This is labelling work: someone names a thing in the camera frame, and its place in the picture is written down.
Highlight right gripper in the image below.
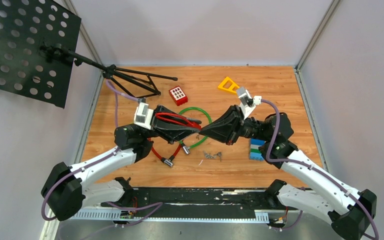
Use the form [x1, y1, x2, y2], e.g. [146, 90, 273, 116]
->
[198, 105, 270, 146]

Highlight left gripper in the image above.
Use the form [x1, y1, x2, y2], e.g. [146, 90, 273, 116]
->
[135, 104, 201, 144]

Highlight thin red wire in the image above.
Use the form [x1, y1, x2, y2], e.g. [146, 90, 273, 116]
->
[154, 111, 202, 131]

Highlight silver keys of green lock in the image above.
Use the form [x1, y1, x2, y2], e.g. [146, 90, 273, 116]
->
[213, 152, 222, 162]

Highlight green cable lock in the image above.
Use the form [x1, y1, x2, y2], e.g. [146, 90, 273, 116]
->
[179, 107, 213, 155]

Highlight red cable lock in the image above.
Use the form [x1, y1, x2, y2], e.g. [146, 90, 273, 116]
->
[151, 143, 182, 168]

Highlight silver keys of red lock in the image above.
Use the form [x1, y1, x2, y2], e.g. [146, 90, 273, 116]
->
[203, 151, 214, 159]

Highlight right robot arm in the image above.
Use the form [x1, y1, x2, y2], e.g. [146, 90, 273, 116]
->
[200, 105, 380, 240]

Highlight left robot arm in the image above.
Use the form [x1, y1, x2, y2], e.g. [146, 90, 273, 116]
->
[41, 103, 202, 221]

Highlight red window toy brick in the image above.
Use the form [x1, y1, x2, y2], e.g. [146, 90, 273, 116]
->
[168, 85, 188, 106]

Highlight blue green white brick stack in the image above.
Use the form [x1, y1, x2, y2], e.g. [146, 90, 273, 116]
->
[249, 138, 265, 162]

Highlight yellow triangular toy piece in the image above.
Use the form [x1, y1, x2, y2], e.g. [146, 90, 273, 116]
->
[217, 76, 240, 95]

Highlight black perforated music stand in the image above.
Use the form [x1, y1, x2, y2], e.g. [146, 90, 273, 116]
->
[0, 0, 177, 123]

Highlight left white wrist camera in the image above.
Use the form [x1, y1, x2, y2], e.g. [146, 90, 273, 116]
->
[133, 102, 154, 130]

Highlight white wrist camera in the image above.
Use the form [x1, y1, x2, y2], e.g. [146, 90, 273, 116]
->
[133, 102, 154, 130]
[236, 87, 262, 120]

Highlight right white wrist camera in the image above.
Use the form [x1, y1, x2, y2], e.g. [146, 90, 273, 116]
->
[236, 87, 262, 120]

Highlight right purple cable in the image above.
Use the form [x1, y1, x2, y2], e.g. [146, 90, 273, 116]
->
[260, 98, 380, 240]

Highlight purple cable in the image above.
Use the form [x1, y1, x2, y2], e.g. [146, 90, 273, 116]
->
[260, 98, 380, 240]
[40, 79, 164, 229]

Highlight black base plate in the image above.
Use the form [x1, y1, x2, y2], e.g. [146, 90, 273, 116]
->
[114, 187, 292, 219]

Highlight grey slotted cable duct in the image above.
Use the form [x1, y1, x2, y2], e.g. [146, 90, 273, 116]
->
[61, 208, 270, 224]

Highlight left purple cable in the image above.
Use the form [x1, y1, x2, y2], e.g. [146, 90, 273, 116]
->
[40, 79, 164, 229]

